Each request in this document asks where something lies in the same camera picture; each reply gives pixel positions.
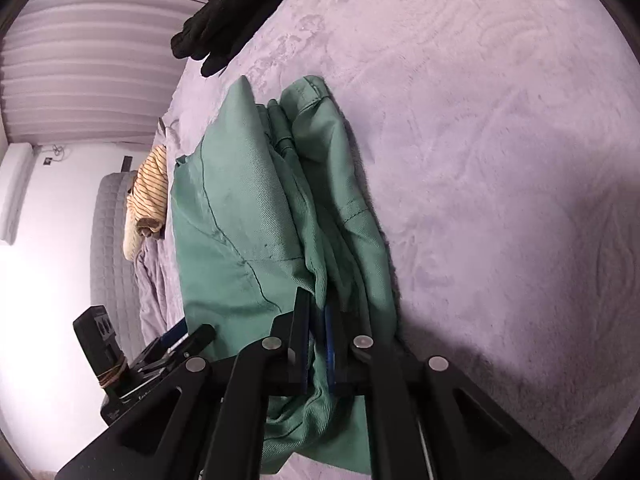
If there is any cream knitted cloth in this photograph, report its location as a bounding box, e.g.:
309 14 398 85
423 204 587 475
122 219 143 261

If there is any lilac fleece bed blanket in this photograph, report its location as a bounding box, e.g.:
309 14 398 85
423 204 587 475
164 0 639 479

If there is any grey quilted mattress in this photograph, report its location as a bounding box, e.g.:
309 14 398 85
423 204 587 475
90 171 145 362

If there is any green garment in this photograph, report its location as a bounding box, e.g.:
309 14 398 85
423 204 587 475
169 74 402 476

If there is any striped beige folded garment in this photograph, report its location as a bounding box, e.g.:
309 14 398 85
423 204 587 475
126 145 168 237

